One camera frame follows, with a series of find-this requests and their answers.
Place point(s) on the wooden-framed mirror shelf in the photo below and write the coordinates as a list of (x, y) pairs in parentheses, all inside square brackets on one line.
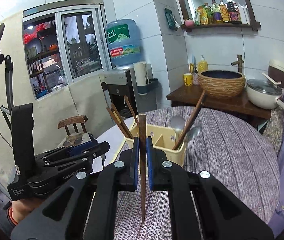
[(219, 26)]

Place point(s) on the white plastic bottle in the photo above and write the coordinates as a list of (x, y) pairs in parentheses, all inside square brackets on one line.
[(241, 13)]

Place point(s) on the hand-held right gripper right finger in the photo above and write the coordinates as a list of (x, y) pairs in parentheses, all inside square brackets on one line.
[(150, 165)]

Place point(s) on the purple label bottle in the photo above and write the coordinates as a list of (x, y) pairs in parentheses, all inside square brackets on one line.
[(216, 13)]

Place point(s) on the green oil bottle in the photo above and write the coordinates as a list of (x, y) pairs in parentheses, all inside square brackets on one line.
[(209, 15)]

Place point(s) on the water dispenser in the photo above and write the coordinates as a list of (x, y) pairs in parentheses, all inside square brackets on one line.
[(114, 78)]

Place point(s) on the teal plastic bin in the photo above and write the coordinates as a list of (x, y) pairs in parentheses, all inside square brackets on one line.
[(148, 87)]

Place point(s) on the yellow packet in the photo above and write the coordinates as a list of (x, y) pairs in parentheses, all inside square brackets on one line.
[(203, 16)]

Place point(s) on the orange label bottle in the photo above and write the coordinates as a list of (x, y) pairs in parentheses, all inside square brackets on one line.
[(224, 12)]

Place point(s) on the sliding window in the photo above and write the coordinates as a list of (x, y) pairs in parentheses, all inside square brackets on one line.
[(81, 47)]

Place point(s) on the bronze bamboo-style faucet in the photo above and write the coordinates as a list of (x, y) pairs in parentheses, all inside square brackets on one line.
[(240, 65)]

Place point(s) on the yellow mug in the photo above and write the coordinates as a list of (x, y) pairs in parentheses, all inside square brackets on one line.
[(187, 80)]

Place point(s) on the clear green bag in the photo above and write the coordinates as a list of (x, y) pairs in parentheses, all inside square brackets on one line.
[(197, 17)]

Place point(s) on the dark wooden counter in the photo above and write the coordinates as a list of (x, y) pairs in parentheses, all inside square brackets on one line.
[(187, 97)]

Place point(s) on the black phone stand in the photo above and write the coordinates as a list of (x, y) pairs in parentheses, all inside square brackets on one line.
[(8, 80)]

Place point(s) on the cream plastic utensil holder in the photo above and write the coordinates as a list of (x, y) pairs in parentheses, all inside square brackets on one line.
[(174, 157)]

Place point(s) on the blue water jug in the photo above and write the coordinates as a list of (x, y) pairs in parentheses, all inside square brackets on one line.
[(123, 42)]

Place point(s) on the person's left hand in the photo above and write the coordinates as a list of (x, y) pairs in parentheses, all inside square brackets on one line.
[(24, 208)]

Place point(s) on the yellow soap bottle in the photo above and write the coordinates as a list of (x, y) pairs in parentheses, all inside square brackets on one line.
[(203, 66)]

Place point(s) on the woven-look wash basin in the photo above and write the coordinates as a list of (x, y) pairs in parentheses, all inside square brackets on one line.
[(222, 87)]

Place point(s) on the pink bowl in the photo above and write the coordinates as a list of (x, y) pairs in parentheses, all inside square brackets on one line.
[(189, 23)]

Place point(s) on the wooden chair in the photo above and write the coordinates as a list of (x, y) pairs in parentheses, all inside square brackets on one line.
[(71, 122)]

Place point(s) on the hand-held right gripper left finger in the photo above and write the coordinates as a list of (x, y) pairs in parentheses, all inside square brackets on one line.
[(135, 165)]

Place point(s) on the green wall packet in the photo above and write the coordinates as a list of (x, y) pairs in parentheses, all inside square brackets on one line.
[(171, 18)]

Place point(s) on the beige paisley cloth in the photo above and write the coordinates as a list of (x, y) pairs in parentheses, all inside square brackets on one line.
[(274, 130)]

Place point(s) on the cream pan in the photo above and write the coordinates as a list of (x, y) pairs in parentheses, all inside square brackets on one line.
[(259, 100)]

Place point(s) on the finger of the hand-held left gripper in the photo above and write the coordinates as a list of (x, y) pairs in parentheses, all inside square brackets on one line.
[(81, 147), (99, 150)]

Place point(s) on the glass pan lid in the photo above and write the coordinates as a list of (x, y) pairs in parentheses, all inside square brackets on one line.
[(262, 86)]

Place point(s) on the dark sauce bottle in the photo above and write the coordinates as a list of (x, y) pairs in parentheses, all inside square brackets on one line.
[(233, 12)]

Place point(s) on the purple striped tablecloth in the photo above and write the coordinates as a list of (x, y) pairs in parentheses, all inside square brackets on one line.
[(219, 167)]

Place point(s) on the plain metal spoon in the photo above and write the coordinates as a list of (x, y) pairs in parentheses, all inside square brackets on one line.
[(177, 123)]

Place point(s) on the white paper roll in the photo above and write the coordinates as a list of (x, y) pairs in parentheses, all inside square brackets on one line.
[(140, 72)]

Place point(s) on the small pump bottle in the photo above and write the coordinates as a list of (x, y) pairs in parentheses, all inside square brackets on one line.
[(195, 77)]

